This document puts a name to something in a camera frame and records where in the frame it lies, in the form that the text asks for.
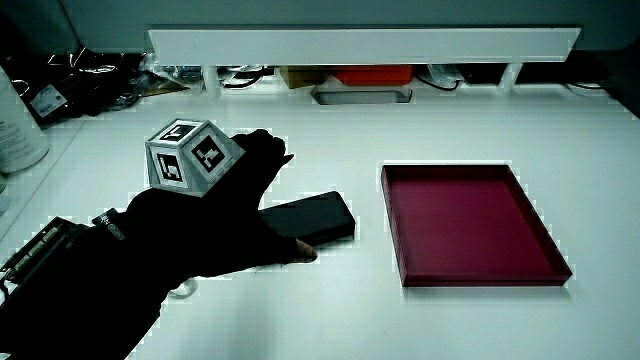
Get person's left hand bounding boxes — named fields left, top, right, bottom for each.
left=107, top=118, right=318, bottom=290

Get black rectangular battery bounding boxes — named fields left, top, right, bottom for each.
left=258, top=190, right=357, bottom=247

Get person's left forearm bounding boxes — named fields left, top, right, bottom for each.
left=0, top=214, right=171, bottom=360

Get black forearm sensor module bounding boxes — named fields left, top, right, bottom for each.
left=0, top=216, right=79, bottom=287

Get white desk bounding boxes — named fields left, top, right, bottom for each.
left=0, top=74, right=640, bottom=360

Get white desk shelf riser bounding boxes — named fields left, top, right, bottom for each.
left=148, top=27, right=582, bottom=99

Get clear plastic bags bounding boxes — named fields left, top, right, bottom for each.
left=139, top=52, right=204, bottom=97

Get brown cardboard box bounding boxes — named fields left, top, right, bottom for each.
left=278, top=66, right=331, bottom=90

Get grey rectangular tray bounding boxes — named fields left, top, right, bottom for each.
left=310, top=85, right=414, bottom=106

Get black plastic bags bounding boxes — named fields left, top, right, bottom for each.
left=0, top=47, right=151, bottom=127

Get orange box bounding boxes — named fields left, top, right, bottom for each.
left=332, top=65, right=415, bottom=87

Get white plastic bottle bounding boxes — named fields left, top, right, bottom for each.
left=0, top=67, right=50, bottom=175

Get dark red shallow tray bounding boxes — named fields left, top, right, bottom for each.
left=380, top=163, right=574, bottom=289

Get black cable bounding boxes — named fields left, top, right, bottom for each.
left=416, top=73, right=460, bottom=93
left=219, top=67, right=267, bottom=90

